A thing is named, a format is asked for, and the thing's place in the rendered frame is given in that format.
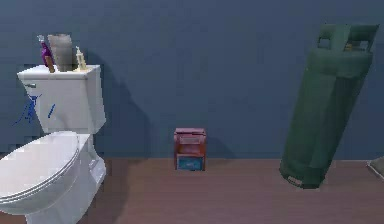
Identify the cream soap dispenser bottle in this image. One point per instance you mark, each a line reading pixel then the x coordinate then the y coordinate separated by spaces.
pixel 80 61

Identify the grey paper roll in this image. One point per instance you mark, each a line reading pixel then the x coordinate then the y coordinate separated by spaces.
pixel 61 53

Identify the green gas cylinder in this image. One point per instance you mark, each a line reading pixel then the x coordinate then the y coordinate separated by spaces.
pixel 326 110

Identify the grey mat corner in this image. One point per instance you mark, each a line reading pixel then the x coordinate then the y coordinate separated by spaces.
pixel 377 166

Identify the purple spray bottle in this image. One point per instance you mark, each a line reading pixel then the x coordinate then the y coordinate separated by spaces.
pixel 46 55

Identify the red and blue box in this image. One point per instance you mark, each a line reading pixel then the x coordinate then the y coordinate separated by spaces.
pixel 190 150

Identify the white toilet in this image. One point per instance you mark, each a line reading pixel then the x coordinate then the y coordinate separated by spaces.
pixel 66 106

